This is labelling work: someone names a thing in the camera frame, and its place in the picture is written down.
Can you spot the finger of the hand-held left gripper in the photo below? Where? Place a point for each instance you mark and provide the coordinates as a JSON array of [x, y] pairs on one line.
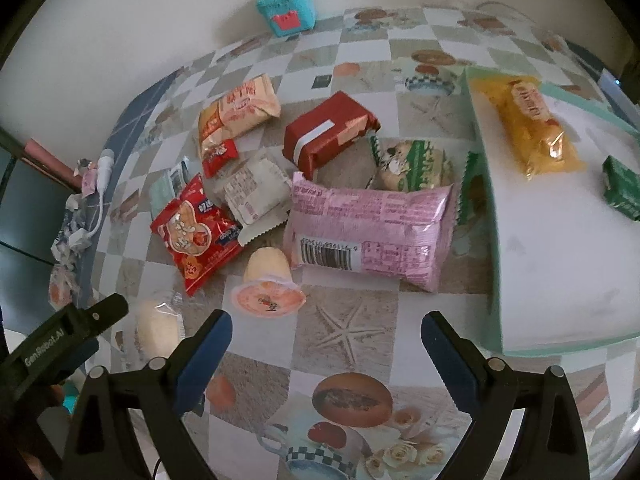
[[80, 356], [107, 310]]

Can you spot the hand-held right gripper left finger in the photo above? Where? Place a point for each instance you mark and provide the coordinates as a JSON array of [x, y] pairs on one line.
[[200, 366]]

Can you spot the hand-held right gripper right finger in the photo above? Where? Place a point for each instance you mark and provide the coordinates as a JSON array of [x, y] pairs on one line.
[[450, 357]]

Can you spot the clear-wrapped white bun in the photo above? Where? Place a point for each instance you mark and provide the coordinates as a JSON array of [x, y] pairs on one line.
[[155, 327]]

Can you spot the orange jelly cup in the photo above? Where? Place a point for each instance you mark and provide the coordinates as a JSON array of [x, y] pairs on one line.
[[267, 295]]

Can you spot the red cartoon snack packet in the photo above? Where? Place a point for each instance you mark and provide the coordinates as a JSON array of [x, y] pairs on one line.
[[192, 235]]

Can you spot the light teal snack packet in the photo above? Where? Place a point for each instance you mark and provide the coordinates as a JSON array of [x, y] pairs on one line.
[[167, 185]]

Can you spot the white tray with green rim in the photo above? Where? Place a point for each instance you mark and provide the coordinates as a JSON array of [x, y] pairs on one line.
[[550, 260]]

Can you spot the pink snack packet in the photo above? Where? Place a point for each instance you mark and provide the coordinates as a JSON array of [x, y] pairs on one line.
[[365, 225]]

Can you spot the white snack packet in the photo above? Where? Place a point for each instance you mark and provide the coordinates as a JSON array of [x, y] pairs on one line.
[[255, 190]]

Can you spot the small pink packet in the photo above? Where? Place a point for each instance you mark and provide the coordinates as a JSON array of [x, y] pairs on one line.
[[90, 182]]

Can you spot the green zigzag-edged packet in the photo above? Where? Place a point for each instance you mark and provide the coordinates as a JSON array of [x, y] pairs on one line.
[[470, 190]]

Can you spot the small red candy packet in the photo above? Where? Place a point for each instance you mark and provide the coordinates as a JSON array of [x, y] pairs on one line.
[[218, 156]]

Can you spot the green clear biscuit packet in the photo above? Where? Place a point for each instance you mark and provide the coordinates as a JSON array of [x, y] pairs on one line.
[[410, 165]]

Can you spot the orange cream snack packet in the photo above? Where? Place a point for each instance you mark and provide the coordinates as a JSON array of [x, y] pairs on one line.
[[235, 107]]

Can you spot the dark green snack packet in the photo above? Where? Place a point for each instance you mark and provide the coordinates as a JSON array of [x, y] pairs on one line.
[[622, 187]]

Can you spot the yellow bread packet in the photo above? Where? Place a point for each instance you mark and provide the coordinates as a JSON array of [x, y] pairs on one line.
[[530, 125]]

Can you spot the dark red white-striped packet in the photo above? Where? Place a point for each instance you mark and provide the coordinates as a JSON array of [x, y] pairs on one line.
[[320, 135]]

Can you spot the small dark square sticker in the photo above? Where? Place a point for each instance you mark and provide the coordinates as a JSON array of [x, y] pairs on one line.
[[321, 81]]

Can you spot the teal toy container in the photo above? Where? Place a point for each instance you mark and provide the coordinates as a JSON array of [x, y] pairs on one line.
[[285, 5]]

